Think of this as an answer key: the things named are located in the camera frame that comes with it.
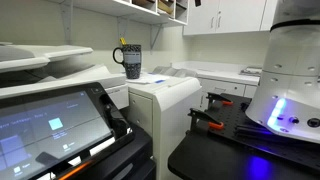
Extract white counter with drawers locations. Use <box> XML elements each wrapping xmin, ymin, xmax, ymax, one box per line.
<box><xmin>171</xmin><ymin>60</ymin><xmax>261</xmax><ymax>112</ymax></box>

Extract white paper sheet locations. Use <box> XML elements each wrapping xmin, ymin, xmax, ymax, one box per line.
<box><xmin>125</xmin><ymin>72</ymin><xmax>171</xmax><ymax>85</ymax></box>

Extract large white office copier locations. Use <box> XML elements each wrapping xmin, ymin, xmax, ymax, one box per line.
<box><xmin>0</xmin><ymin>41</ymin><xmax>130</xmax><ymax>112</ymax></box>

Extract black cart table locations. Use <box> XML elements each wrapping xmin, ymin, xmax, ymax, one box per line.
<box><xmin>167</xmin><ymin>125</ymin><xmax>320</xmax><ymax>180</ymax></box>

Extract white wall mail sorter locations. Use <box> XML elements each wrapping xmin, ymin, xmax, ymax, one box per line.
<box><xmin>49</xmin><ymin>0</ymin><xmax>190</xmax><ymax>27</ymax></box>

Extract white upper wall cabinets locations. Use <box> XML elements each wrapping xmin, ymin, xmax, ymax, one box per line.
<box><xmin>182</xmin><ymin>0</ymin><xmax>280</xmax><ymax>37</ymax></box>

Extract black perforated mounting board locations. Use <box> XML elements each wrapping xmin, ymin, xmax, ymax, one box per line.
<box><xmin>195</xmin><ymin>92</ymin><xmax>320</xmax><ymax>172</ymax></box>

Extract black clamp orange handle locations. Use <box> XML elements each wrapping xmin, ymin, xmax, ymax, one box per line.
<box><xmin>205</xmin><ymin>91</ymin><xmax>235</xmax><ymax>111</ymax></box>
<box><xmin>187</xmin><ymin>107</ymin><xmax>225</xmax><ymax>131</ymax></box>

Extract black patterned mug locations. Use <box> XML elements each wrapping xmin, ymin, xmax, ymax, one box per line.
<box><xmin>112</xmin><ymin>44</ymin><xmax>143</xmax><ymax>80</ymax></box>

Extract white shelf bracket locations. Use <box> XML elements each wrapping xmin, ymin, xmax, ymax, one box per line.
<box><xmin>59</xmin><ymin>2</ymin><xmax>75</xmax><ymax>45</ymax></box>
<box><xmin>149</xmin><ymin>23</ymin><xmax>165</xmax><ymax>51</ymax></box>
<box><xmin>116</xmin><ymin>16</ymin><xmax>130</xmax><ymax>45</ymax></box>

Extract white copier finisher unit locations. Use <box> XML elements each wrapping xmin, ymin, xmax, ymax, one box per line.
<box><xmin>126</xmin><ymin>65</ymin><xmax>203</xmax><ymax>180</ymax></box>

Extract black copier touchscreen panel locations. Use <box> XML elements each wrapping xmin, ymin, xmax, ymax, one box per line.
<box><xmin>0</xmin><ymin>81</ymin><xmax>136</xmax><ymax>180</ymax></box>

